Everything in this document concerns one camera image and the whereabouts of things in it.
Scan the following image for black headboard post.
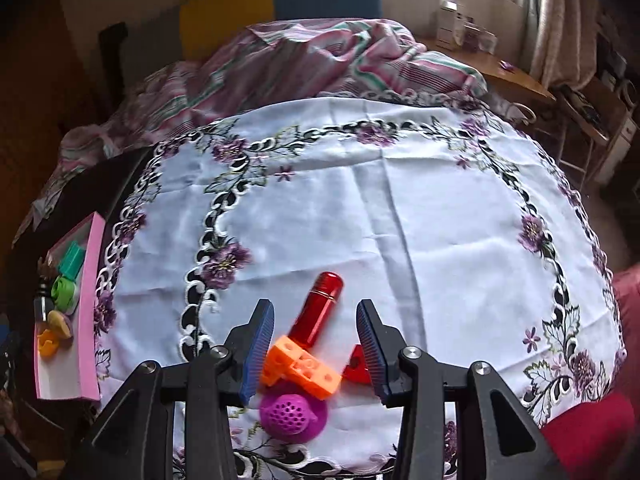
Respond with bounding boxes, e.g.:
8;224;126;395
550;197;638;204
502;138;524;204
99;22;128;107

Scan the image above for purple tan toy piece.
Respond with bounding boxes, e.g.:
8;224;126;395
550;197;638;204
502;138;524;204
47;310;76;338

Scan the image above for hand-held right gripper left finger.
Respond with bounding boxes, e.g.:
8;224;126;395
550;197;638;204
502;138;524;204
75;299;276;480

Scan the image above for yellow toy piece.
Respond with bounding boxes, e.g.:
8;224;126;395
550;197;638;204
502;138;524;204
37;329;62;358

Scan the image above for red cloth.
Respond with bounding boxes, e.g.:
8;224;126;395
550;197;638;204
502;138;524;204
541;392;640;480

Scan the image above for yellow headboard panel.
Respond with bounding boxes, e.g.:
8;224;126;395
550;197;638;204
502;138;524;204
179;0;276;63

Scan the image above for black capped grey bottle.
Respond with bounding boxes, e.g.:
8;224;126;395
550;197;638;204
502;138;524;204
35;280;57;322

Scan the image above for storage rack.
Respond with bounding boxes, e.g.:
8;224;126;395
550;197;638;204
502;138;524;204
552;35;640;188

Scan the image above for white carton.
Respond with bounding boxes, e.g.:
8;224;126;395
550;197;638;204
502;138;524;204
436;0;467;50

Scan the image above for wooden desk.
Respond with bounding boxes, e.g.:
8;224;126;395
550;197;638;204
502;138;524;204
414;35;557;107

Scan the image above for green round toy piece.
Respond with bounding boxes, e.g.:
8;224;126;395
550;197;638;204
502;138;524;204
52;275;81;315

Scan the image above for white embroidered floral tablecloth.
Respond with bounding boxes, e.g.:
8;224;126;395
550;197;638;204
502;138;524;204
95;92;628;480

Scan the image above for red cylinder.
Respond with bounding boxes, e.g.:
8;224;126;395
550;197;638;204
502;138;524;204
289;271;345;348

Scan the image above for purple perforated ball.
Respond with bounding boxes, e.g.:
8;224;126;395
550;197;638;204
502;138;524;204
259;380;330;445

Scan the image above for pink rimmed white box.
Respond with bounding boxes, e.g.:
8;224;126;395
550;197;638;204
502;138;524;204
34;211;107;402

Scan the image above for pink cloth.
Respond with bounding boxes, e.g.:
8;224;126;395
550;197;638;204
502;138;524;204
611;267;640;363

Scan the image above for orange toy block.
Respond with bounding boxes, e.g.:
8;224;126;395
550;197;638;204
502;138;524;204
260;335;342;401

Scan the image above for wooden wardrobe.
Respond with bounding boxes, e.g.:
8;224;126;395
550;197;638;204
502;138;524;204
0;0;108;241

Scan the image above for red triangular toy piece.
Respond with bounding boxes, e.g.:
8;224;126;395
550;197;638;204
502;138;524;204
342;344;375;387

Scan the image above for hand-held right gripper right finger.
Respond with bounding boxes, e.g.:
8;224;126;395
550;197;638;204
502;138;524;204
356;300;571;480

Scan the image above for pink green striped blanket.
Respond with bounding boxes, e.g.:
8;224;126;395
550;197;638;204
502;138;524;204
12;19;488;246

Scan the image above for small jars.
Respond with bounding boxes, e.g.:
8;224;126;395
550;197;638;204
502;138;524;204
464;22;498;55

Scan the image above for grey headboard panel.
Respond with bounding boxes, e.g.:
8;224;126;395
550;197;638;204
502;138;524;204
125;12;182;92

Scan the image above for beige curtain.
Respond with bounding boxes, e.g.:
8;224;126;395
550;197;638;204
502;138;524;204
520;0;603;88

